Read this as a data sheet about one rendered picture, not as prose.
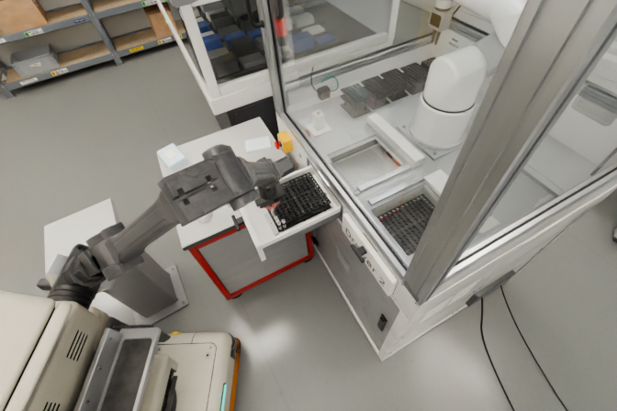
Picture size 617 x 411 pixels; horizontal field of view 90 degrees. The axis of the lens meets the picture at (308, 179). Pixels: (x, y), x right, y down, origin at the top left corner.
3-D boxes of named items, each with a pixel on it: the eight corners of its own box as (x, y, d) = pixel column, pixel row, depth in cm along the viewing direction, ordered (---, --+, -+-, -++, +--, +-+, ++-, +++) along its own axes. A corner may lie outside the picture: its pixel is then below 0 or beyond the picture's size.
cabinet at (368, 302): (380, 369, 157) (411, 326, 96) (294, 220, 218) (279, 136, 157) (513, 282, 181) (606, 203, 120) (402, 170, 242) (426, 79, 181)
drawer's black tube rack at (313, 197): (279, 236, 115) (277, 227, 110) (263, 203, 126) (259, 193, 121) (330, 211, 121) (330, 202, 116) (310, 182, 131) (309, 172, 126)
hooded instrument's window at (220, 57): (209, 97, 164) (176, 6, 129) (155, -5, 269) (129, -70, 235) (386, 39, 193) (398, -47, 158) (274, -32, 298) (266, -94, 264)
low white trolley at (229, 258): (229, 308, 181) (182, 248, 123) (203, 228, 218) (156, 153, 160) (316, 263, 196) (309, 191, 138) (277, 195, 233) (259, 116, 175)
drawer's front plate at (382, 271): (387, 296, 100) (393, 283, 92) (342, 229, 118) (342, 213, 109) (392, 294, 101) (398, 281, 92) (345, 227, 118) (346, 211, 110)
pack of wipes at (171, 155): (189, 162, 154) (185, 156, 151) (172, 172, 150) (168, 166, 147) (175, 148, 162) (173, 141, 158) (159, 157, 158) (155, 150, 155)
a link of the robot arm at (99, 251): (74, 258, 68) (87, 279, 68) (94, 243, 63) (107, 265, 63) (115, 240, 76) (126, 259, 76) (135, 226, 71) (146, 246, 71)
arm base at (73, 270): (74, 244, 75) (48, 294, 67) (87, 233, 71) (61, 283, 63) (110, 256, 80) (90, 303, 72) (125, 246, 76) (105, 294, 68)
